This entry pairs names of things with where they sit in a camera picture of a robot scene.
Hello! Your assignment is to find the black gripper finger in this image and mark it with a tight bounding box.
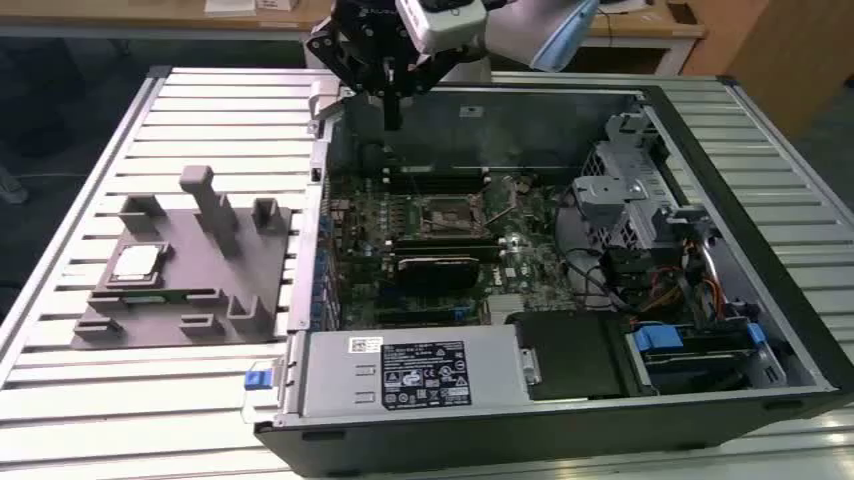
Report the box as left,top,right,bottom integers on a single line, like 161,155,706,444
304,18,396,132
392,43,469,132

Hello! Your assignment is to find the silver CPU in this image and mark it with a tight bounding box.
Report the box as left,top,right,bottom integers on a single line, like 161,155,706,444
108,243,173,288

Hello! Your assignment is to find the CPU socket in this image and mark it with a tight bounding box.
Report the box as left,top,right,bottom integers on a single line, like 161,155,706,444
413,194,488,237

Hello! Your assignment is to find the grey case latch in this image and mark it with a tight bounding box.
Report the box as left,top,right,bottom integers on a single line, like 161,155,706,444
308,79,343,124

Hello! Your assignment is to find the white paper box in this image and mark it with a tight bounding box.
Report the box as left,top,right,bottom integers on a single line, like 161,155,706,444
203,0,259,15

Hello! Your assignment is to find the wooden desk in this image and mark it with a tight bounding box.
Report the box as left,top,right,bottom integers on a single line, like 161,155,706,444
0,0,710,76

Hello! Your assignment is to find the metal drive cage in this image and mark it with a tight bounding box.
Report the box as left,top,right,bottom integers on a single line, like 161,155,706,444
576,113,679,251

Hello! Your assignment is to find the black graphics card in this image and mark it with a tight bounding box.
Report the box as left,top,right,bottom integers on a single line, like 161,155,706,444
395,255,483,295

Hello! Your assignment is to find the green motherboard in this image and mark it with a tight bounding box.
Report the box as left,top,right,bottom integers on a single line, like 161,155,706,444
317,164,582,331

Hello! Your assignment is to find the silver chipset heatsink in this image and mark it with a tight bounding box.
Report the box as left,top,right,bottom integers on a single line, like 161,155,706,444
488,294,535,326

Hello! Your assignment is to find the black expansion slot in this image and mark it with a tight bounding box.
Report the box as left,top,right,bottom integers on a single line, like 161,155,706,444
377,309,455,324

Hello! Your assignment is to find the grey parts rack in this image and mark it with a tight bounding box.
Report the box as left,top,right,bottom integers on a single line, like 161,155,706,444
69,164,295,351

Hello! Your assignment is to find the wooden cabinet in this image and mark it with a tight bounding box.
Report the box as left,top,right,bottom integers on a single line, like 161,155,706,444
683,0,854,146

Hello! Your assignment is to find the green RAM stick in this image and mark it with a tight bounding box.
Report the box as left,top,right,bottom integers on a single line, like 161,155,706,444
92,288,219,305

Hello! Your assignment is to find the black plastic shroud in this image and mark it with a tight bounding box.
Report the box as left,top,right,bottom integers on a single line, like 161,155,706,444
505,309,646,402

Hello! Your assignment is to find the grey power supply unit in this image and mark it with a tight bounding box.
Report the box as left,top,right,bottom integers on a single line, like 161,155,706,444
276,327,541,419

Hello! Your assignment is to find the blue disk carrier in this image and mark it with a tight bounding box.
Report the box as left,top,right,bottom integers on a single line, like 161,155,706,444
631,323,687,355

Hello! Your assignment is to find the blue release latch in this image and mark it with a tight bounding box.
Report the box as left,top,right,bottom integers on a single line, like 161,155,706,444
244,366,276,392

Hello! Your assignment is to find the black PC case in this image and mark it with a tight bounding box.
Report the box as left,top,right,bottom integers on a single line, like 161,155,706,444
251,73,854,479

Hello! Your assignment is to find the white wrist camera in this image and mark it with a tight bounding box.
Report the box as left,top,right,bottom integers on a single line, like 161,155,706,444
393,0,489,55

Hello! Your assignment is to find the silver cage bracket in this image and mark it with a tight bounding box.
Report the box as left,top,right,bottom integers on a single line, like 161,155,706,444
571,174,650,221

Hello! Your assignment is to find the coloured power wire bundle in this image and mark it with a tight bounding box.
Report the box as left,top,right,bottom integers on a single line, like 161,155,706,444
636,238,728,324

